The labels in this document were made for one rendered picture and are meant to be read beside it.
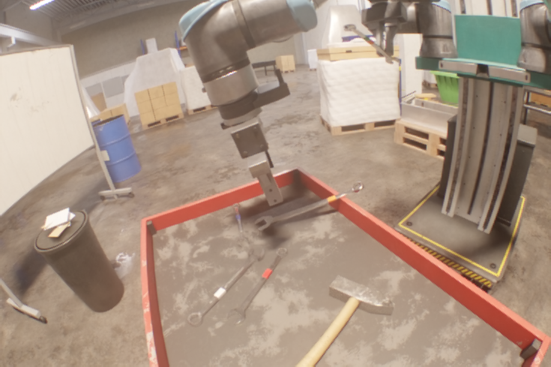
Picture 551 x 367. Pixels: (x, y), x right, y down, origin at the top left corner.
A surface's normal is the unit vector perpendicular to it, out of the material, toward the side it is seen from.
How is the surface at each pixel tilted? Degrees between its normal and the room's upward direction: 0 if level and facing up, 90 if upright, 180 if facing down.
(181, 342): 0
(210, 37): 95
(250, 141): 93
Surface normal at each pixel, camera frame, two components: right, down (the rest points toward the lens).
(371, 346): -0.14, -0.90
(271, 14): 0.08, 0.56
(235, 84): 0.35, 0.34
